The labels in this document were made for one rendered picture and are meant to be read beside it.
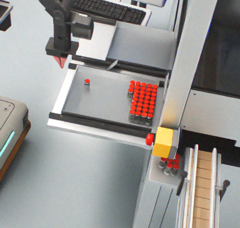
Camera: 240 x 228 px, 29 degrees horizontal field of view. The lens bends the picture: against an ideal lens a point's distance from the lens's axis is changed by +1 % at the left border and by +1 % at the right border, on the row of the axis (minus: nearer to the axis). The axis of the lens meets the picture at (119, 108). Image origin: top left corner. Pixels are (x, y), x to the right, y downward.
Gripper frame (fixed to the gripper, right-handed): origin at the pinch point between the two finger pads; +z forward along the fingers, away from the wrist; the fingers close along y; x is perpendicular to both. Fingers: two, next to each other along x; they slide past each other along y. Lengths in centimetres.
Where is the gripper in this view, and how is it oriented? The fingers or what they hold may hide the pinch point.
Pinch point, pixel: (62, 65)
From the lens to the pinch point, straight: 164.0
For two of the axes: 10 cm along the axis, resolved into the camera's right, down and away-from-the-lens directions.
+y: 9.8, 1.9, -0.5
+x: 1.7, -7.0, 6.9
